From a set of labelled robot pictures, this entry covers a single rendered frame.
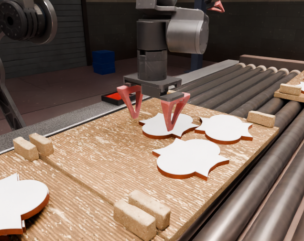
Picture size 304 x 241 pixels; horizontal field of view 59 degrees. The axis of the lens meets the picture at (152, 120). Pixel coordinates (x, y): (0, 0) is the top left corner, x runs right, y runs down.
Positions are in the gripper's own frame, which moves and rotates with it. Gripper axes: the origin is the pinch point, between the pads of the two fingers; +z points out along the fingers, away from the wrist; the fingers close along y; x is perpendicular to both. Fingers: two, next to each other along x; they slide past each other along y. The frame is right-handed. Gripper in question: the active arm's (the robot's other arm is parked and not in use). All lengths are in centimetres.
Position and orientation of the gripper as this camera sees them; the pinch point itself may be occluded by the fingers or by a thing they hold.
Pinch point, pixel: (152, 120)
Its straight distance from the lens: 55.7
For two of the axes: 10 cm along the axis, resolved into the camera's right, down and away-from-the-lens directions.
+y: -7.5, -2.6, 6.1
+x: -6.6, 2.9, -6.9
